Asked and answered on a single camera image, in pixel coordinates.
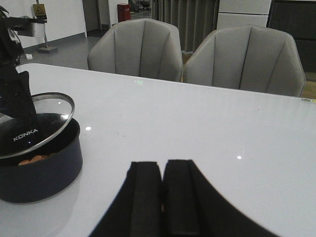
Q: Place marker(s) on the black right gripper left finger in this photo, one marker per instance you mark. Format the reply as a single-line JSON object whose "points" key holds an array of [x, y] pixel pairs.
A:
{"points": [[136, 209]]}

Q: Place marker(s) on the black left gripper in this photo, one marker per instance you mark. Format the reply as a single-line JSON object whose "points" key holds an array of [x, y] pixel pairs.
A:
{"points": [[15, 96]]}

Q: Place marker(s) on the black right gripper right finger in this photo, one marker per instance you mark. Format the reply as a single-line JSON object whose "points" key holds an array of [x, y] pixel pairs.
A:
{"points": [[194, 208]]}

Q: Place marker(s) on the glass lid purple knob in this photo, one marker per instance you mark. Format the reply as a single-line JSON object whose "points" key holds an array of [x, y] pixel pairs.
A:
{"points": [[53, 112]]}

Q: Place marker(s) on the orange ham slices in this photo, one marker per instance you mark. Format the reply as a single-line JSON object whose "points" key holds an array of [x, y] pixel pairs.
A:
{"points": [[35, 159]]}

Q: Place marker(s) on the yellow warning sign stand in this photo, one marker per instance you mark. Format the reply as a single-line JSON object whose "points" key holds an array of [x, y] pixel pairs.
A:
{"points": [[35, 27]]}

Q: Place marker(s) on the left grey armchair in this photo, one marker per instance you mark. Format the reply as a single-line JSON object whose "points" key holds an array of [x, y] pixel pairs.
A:
{"points": [[144, 47]]}

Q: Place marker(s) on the grey armchair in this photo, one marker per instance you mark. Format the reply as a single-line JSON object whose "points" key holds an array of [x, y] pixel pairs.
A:
{"points": [[248, 57], [144, 47]]}

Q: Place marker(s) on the red bin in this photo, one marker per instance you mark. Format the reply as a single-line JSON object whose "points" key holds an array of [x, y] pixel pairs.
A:
{"points": [[123, 12]]}

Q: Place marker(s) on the right grey armchair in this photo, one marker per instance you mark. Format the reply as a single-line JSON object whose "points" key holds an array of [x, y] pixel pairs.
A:
{"points": [[248, 57]]}

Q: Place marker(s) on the white cabinet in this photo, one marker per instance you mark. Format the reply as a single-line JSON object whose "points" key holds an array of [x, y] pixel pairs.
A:
{"points": [[243, 12]]}

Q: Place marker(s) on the dark blue saucepan purple handle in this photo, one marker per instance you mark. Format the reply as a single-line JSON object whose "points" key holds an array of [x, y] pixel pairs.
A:
{"points": [[39, 180]]}

